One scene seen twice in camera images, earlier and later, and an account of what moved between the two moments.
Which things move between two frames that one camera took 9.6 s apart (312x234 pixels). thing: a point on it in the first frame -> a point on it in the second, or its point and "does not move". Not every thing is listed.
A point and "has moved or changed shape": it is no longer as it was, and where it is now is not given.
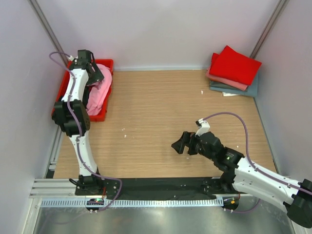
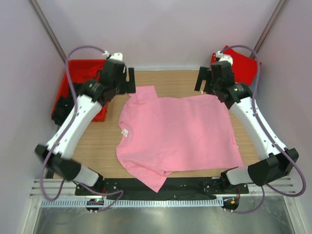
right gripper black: x=187 y=139 -> x=204 y=74
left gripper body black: x=89 y=81 -> x=121 y=85
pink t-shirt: x=99 y=92 has moved or changed shape
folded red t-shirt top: x=231 y=65 does not move
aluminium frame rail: x=55 y=188 does not move
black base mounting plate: x=155 y=188 does not move
